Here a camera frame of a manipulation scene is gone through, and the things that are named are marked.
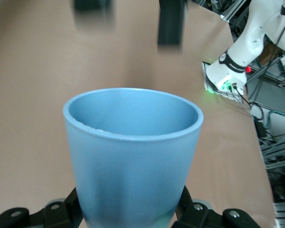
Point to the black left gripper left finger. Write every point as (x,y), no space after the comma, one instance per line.
(57,213)

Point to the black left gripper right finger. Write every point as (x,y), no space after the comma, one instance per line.
(197,213)

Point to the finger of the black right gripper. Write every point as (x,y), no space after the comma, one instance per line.
(171,23)
(92,4)

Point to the blue plastic cup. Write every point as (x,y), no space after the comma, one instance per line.
(133,166)

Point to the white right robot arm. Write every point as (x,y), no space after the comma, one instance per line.
(249,40)

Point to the brown paper table cover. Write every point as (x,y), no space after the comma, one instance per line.
(26,95)

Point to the aluminium frame profile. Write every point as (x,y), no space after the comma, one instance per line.
(225,17)

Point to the aluminium frame structure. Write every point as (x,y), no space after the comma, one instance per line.
(275,147)

